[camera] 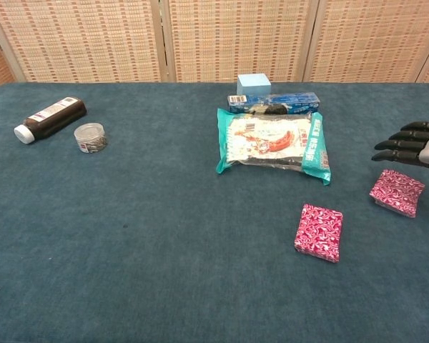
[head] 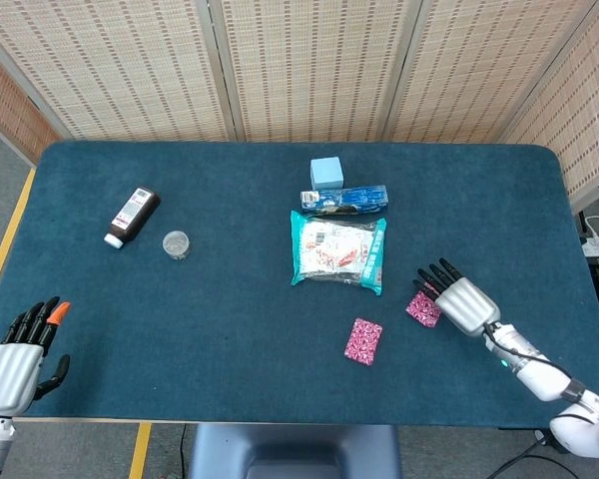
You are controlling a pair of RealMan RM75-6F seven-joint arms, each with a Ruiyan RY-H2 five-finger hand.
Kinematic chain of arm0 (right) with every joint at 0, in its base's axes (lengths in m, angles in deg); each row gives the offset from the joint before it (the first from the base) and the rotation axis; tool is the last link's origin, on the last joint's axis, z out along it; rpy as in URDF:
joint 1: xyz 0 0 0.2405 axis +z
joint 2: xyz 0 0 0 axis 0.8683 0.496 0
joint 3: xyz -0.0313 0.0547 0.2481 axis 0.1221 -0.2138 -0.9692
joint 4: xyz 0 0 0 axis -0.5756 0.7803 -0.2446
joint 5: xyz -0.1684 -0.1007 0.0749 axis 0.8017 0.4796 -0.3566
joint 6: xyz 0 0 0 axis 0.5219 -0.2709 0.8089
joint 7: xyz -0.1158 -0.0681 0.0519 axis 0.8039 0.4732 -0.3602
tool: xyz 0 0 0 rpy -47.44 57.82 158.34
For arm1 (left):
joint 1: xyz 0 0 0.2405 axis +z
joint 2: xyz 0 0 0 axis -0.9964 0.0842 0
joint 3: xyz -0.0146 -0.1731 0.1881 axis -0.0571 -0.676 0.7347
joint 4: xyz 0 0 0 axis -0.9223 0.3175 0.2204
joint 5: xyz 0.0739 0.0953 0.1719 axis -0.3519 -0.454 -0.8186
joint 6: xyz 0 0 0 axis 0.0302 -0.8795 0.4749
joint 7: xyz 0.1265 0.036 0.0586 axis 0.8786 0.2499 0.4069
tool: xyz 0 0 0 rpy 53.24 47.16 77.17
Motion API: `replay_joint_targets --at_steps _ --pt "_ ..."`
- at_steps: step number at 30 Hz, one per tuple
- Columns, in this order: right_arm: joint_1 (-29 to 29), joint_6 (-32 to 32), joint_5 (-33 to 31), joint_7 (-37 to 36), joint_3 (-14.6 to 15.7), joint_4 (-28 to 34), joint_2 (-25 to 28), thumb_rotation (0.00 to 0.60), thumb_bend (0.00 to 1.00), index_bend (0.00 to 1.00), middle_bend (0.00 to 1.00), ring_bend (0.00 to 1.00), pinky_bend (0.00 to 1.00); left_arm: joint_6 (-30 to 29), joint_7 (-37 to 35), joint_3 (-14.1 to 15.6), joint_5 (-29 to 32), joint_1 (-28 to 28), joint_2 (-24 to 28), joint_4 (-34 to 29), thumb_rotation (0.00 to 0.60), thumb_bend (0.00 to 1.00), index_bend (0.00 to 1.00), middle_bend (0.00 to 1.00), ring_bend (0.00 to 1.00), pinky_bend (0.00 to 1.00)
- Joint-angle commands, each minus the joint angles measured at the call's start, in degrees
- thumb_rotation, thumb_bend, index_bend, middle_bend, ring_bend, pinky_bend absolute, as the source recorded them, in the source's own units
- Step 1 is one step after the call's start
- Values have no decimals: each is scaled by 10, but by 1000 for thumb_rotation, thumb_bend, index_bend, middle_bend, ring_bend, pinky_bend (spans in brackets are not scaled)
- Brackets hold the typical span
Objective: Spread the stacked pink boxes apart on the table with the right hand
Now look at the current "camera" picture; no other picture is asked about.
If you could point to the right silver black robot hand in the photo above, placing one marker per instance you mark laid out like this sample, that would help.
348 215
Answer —
411 144

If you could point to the pink patterned packet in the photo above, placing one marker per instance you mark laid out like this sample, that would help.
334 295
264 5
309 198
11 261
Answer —
397 193
319 233

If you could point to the blue cookie package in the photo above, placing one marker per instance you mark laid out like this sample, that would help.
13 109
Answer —
293 101

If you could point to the teal white noodle packet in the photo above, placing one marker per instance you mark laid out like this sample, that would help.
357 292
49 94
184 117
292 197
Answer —
271 144

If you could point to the light blue cube block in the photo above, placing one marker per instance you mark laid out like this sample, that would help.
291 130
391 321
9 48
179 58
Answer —
254 85

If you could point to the dark blue felt table mat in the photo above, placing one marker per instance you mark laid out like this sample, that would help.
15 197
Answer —
164 232

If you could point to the clear round plastic jar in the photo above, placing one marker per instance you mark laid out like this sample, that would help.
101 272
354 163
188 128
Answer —
91 138

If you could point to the brown bottle with white cap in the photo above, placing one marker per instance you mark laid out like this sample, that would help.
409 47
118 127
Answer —
51 119

